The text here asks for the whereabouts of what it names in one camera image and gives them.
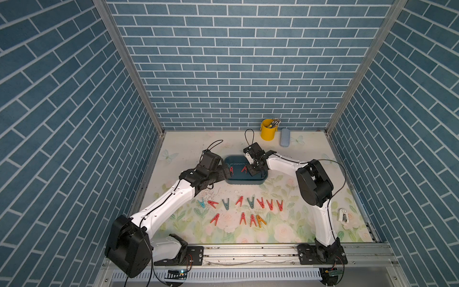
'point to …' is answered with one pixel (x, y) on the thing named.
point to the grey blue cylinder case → (285, 137)
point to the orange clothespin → (259, 220)
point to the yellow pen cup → (268, 134)
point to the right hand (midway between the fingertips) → (252, 168)
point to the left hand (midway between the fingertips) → (227, 172)
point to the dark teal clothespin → (251, 203)
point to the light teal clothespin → (202, 204)
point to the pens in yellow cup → (276, 122)
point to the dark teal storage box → (238, 165)
